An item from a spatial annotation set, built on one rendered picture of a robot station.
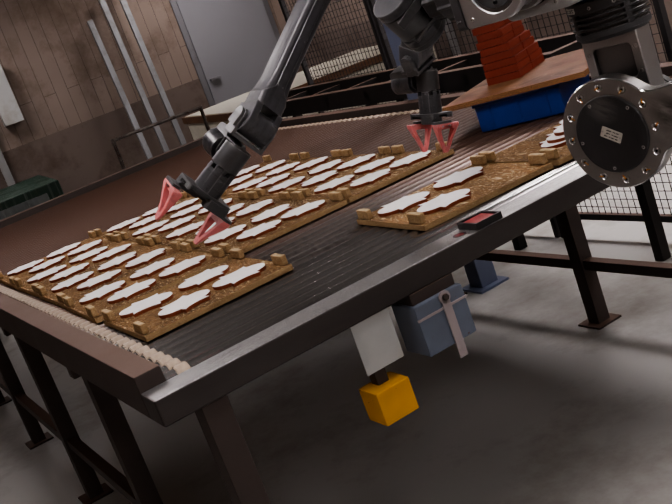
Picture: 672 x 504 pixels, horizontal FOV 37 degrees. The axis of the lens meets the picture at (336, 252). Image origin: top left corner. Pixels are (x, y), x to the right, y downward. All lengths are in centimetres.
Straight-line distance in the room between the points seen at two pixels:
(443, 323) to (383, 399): 22
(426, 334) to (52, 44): 1006
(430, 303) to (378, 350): 16
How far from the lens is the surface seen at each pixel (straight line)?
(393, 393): 221
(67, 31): 1206
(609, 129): 182
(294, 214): 304
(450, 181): 275
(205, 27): 1234
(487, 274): 481
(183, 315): 243
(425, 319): 223
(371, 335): 219
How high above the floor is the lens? 152
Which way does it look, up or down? 14 degrees down
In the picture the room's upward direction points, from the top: 20 degrees counter-clockwise
